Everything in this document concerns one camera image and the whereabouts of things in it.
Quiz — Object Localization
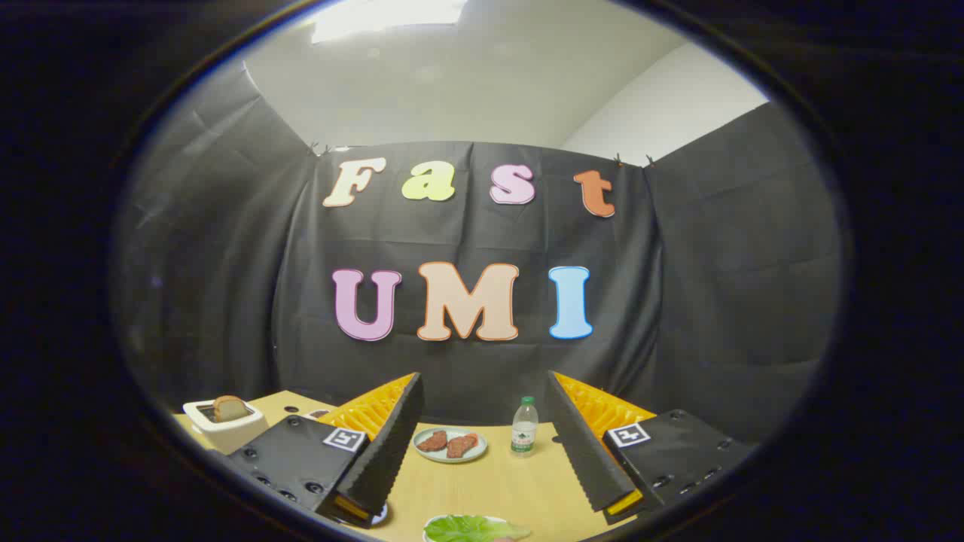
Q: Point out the black backdrop cloth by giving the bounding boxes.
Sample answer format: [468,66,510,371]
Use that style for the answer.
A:
[113,64,844,445]

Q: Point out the pale green oval plate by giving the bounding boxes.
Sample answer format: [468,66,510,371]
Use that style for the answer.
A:
[413,427,488,464]

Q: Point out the white toaster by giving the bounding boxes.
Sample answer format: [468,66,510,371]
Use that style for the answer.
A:
[183,397,270,455]

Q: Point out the clear bottle with green label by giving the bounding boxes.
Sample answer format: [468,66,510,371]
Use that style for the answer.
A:
[511,396,539,458]

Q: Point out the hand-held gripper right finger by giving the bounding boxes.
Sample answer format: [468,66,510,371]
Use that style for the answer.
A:
[544,370,758,525]

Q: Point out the green lettuce leaf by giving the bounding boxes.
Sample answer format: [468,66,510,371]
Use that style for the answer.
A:
[424,514,532,542]

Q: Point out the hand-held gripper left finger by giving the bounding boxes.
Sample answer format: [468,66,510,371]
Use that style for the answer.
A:
[226,371,425,529]

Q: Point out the white plate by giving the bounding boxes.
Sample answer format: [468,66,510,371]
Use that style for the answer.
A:
[422,514,528,542]

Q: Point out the ceiling light panel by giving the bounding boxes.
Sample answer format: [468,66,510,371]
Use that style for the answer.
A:
[311,0,468,44]

